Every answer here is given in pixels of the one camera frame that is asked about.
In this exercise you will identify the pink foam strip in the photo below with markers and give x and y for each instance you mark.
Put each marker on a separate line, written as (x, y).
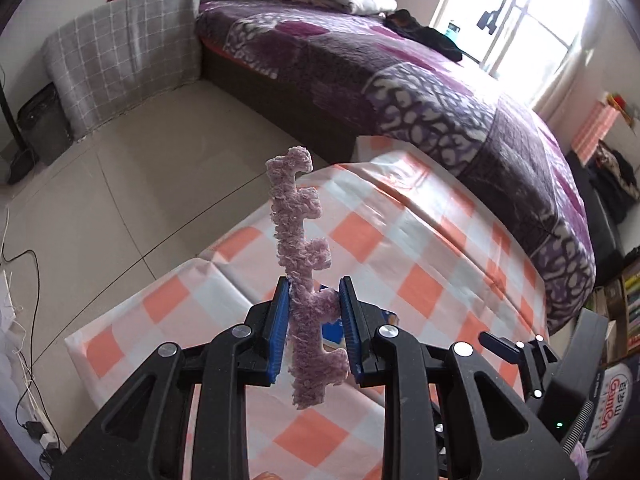
(300, 260)

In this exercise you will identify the bed with purple quilt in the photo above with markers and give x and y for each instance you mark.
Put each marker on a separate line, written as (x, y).
(400, 85)

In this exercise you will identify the blue white cardboard carton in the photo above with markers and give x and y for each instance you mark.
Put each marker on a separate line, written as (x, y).
(612, 395)

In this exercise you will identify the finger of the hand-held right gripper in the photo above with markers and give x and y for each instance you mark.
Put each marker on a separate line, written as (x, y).
(502, 349)

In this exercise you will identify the white power strip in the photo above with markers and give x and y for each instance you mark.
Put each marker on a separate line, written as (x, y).
(47, 439)

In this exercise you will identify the folded floral quilt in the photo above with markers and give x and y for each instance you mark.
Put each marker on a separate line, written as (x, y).
(360, 4)

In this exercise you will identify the grey checked cloth cover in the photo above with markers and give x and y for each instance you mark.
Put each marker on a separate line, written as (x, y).
(120, 60)

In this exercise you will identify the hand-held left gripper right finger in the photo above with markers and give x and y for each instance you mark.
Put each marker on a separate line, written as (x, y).
(350, 330)

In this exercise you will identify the dark clothing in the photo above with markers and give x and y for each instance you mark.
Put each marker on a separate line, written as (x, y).
(425, 35)

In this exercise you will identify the black bench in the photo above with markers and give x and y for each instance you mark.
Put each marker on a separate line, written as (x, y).
(600, 230)

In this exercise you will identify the hanging dark garment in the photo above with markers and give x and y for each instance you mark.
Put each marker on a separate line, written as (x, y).
(491, 16)

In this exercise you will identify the window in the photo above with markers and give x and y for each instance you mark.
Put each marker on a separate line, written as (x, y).
(525, 25)

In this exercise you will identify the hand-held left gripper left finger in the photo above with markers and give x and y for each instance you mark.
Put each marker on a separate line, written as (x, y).
(277, 330)

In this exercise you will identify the pile of clothes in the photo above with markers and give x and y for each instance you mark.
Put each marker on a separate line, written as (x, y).
(615, 165)

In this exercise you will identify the green container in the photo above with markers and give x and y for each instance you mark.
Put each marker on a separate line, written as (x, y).
(454, 31)

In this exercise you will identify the wooden bookshelf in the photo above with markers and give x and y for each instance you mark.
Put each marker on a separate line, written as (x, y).
(625, 310)

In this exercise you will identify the blue biscuit box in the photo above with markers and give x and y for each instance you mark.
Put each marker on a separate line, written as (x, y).
(332, 332)

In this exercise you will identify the orange white checked tablecloth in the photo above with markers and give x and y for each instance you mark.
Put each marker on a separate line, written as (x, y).
(400, 240)

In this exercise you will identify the pink checked box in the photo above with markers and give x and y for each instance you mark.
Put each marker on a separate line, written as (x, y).
(595, 127)

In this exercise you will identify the dark wooden bed frame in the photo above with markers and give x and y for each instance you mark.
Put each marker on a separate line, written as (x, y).
(280, 110)

